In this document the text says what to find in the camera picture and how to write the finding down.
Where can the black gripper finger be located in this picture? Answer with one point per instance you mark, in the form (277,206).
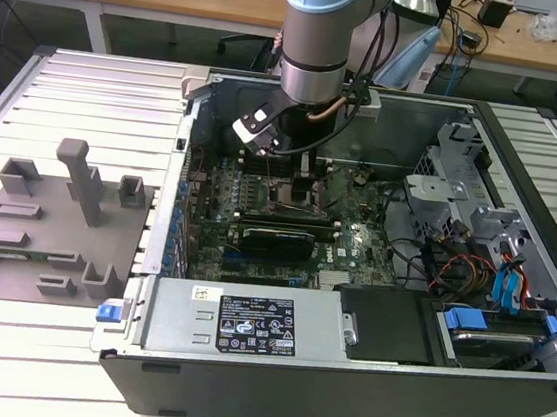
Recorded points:
(301,191)

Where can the thin metal locking lever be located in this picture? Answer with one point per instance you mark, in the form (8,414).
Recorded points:
(267,167)

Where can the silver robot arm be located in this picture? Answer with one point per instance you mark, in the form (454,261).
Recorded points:
(319,32)

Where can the CPU socket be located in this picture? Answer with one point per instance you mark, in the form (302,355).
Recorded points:
(280,193)

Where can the black graphics card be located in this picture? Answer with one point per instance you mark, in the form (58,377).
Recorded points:
(279,244)

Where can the round coin battery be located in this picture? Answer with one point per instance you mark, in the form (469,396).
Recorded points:
(361,177)

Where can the green motherboard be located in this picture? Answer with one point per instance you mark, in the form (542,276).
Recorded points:
(355,237)

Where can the small silver heatsink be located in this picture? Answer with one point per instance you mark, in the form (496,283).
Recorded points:
(335,279)

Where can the black chair base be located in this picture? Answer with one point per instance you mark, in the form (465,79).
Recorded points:
(242,39)

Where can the grey metal drive cage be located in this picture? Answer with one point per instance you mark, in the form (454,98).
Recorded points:
(437,186)

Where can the grey power supply unit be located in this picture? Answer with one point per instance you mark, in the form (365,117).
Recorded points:
(185,319)

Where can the small black device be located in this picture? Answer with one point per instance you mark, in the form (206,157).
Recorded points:
(471,41)

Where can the open black PC case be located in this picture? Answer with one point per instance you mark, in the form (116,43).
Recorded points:
(287,396)

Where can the small black cube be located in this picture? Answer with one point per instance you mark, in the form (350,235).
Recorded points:
(493,12)

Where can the blue case latch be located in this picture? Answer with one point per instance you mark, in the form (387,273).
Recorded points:
(108,311)

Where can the hard disk in blue carrier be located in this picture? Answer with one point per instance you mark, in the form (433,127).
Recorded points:
(489,343)

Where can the grey parts rack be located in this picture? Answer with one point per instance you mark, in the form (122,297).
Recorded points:
(53,238)

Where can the flat grey device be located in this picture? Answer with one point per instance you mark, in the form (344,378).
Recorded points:
(538,1)

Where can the clear plastic bag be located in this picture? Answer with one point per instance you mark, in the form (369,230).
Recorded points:
(551,25)

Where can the green RAM stick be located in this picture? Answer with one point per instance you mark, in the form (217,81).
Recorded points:
(36,257)

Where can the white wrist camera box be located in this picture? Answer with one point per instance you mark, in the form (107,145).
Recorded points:
(244,129)

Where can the black plastic air duct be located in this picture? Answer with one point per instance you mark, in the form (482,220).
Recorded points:
(386,326)

